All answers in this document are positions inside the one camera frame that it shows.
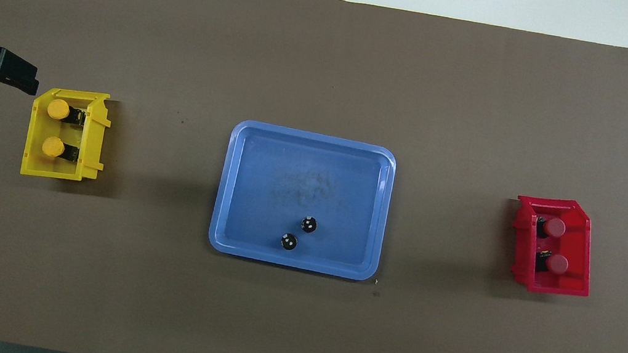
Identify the yellow plastic bin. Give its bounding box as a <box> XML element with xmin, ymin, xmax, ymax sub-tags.
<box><xmin>19</xmin><ymin>83</ymin><xmax>117</xmax><ymax>187</ymax></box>

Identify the red plastic bin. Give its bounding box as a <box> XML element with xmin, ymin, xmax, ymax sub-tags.
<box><xmin>505</xmin><ymin>193</ymin><xmax>603</xmax><ymax>300</ymax></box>

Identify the brown table mat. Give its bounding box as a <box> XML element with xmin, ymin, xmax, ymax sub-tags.
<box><xmin>0</xmin><ymin>0</ymin><xmax>628</xmax><ymax>353</ymax></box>

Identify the yellow push button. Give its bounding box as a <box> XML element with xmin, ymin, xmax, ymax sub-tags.
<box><xmin>45</xmin><ymin>97</ymin><xmax>89</xmax><ymax>128</ymax></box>
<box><xmin>40</xmin><ymin>135</ymin><xmax>83</xmax><ymax>164</ymax></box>

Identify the blue plastic tray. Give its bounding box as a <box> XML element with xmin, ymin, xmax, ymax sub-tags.
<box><xmin>205</xmin><ymin>117</ymin><xmax>401</xmax><ymax>284</ymax></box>

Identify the red push button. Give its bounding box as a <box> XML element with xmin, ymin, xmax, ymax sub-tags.
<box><xmin>534</xmin><ymin>214</ymin><xmax>568</xmax><ymax>242</ymax></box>
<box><xmin>534</xmin><ymin>250</ymin><xmax>571</xmax><ymax>278</ymax></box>

